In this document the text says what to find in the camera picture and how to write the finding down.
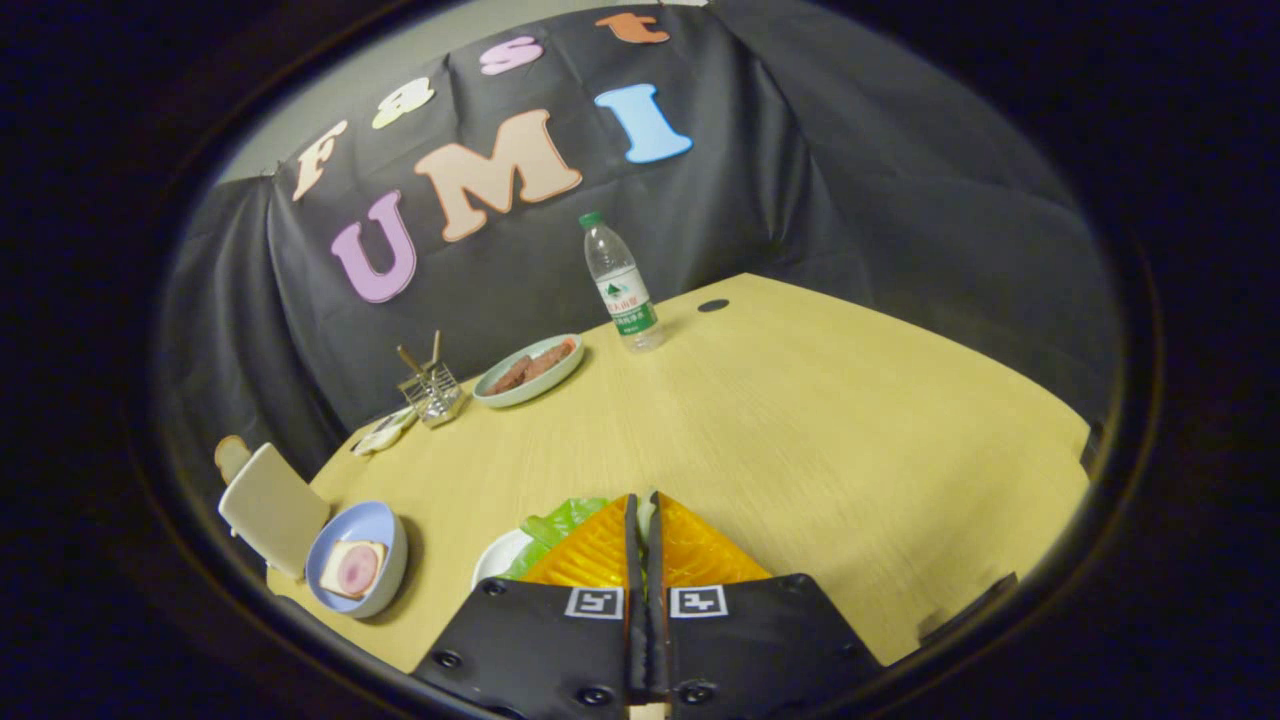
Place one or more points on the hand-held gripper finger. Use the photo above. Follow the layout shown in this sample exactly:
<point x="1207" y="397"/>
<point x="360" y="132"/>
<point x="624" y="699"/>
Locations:
<point x="634" y="560"/>
<point x="655" y="560"/>

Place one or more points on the green lettuce leaf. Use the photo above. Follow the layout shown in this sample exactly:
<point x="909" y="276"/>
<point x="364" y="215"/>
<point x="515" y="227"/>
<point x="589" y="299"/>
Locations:
<point x="560" y="525"/>

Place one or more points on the white plate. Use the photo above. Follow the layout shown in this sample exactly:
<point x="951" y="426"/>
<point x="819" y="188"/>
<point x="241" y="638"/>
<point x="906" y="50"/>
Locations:
<point x="495" y="558"/>

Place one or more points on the pale green plate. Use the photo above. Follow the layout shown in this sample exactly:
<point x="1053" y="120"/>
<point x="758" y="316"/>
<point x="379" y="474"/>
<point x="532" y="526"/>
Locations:
<point x="500" y="392"/>

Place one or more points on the brown meat slice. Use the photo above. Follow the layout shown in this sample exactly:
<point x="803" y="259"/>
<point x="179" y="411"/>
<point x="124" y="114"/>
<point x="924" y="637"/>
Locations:
<point x="550" y="360"/>
<point x="510" y="376"/>

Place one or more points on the light blue bowl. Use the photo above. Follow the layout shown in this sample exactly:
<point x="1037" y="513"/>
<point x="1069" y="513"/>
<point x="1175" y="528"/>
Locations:
<point x="385" y="585"/>

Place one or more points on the black round table cap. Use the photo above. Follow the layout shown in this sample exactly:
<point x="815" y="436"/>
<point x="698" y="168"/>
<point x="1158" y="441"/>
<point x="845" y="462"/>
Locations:
<point x="713" y="305"/>

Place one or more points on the clear plastic water bottle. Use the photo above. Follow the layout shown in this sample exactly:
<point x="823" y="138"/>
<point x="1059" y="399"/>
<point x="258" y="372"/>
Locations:
<point x="622" y="290"/>

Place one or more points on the toast slice with ham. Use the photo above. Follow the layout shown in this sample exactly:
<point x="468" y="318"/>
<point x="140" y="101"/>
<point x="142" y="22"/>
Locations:
<point x="353" y="568"/>

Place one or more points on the small white dish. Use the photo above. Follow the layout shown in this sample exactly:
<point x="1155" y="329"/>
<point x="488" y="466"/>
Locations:
<point x="383" y="432"/>

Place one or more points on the wooden stick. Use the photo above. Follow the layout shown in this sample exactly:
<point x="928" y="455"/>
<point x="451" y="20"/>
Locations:
<point x="436" y="348"/>
<point x="410" y="360"/>

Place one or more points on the black backdrop cloth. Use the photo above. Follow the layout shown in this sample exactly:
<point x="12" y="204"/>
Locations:
<point x="780" y="190"/>

